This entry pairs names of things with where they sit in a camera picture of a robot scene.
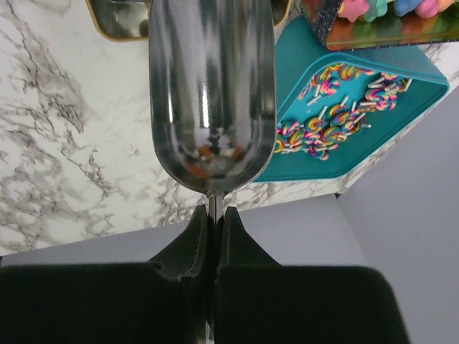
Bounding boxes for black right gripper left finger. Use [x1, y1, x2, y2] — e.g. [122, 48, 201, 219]
[1, 206, 208, 343]

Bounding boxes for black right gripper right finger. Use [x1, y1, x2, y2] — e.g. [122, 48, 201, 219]
[214, 207, 410, 343]

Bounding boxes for silver metal scoop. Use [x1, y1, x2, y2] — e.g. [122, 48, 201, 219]
[148, 1, 276, 222]

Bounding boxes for gold tin of lollipops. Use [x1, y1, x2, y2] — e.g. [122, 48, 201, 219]
[86, 1, 292, 42]

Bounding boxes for dark tin of star candies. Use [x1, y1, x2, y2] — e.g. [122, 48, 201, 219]
[299, 1, 458, 51]

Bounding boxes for teal tin swirl lollipops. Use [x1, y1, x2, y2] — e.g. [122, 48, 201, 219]
[260, 17, 449, 182]

